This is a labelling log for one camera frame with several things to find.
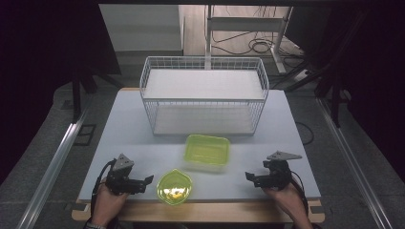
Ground white wire shelf rack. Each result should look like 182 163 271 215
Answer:
139 55 270 137

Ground person's right hand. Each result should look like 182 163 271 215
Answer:
262 180 309 223

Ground green rectangular plastic container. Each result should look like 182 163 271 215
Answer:
182 134 231 175

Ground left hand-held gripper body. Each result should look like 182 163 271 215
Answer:
104 153 147 196

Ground green round plastic container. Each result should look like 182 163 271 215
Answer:
156 168 194 206

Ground white cabinet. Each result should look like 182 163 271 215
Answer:
98 3 186 59

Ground black metal stand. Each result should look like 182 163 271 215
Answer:
70 63 126 124
282 56 352 129

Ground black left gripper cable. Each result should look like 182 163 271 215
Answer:
90 158 117 219

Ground black cables on floor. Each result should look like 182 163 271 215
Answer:
211 5 309 61

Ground person's left hand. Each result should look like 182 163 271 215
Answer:
92 181 128 227

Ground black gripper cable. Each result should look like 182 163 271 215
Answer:
288 171 310 218
90 158 117 219

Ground aluminium rail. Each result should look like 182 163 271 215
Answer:
315 96 395 229
15 94 94 229

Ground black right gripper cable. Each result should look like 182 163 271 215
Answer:
288 171 310 218

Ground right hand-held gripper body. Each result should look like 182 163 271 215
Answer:
254 150 303 192

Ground black square floor frame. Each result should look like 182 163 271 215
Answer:
73 123 97 147

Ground white metal desk frame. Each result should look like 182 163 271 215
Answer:
204 4 294 74

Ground thin black floor cable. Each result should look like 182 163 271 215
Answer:
294 121 315 147

